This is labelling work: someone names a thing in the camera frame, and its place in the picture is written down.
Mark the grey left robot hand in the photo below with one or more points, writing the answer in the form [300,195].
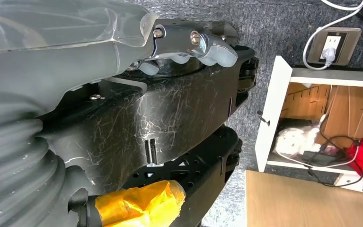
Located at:
[59,62]

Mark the black robot body shell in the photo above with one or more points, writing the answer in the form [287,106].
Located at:
[168,109]

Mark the yellow tape wrap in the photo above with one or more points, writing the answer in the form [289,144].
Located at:
[137,203]

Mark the white open cabinet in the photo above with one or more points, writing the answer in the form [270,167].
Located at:
[273,109]

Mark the wooden slotted board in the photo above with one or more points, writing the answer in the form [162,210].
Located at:
[303,101]
[347,116]

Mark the white cloth bundle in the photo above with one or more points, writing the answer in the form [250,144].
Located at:
[294,141]

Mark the white outlet plug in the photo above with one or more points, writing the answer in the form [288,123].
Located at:
[328,55]

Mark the black power brick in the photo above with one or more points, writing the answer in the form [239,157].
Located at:
[319,157]

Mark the metal floor outlet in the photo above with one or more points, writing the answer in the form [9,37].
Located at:
[350,47]

